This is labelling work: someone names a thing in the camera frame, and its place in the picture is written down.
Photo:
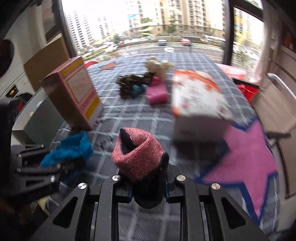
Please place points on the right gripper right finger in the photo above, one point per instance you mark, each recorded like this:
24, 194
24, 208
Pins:
208, 212

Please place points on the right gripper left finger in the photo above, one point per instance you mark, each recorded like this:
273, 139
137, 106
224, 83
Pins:
88, 212

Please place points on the blue fuzzy cloth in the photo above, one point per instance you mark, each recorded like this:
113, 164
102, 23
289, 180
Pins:
74, 147
138, 90

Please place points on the pink black sock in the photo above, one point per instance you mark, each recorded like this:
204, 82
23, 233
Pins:
142, 162

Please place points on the grey storage bin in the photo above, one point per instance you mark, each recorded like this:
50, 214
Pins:
38, 121

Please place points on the white orange cardboard box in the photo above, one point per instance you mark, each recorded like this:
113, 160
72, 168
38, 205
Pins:
202, 113

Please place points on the red yellow cardboard box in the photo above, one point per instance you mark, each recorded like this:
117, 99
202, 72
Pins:
71, 91

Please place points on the beige folding chair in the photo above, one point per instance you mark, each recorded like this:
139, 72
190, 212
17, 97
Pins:
274, 105

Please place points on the pink cloth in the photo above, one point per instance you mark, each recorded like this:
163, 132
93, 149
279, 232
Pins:
156, 92

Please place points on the brown cardboard panel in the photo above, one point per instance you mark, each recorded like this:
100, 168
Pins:
45, 61

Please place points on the checkered grey blanket with stars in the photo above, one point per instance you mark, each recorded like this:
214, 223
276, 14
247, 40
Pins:
162, 222

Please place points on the red chair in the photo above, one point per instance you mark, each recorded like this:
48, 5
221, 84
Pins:
90, 63

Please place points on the dark leopard cloth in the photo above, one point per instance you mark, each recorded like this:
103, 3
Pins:
127, 81

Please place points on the cream fluffy plush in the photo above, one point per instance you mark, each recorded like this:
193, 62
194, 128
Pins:
158, 67

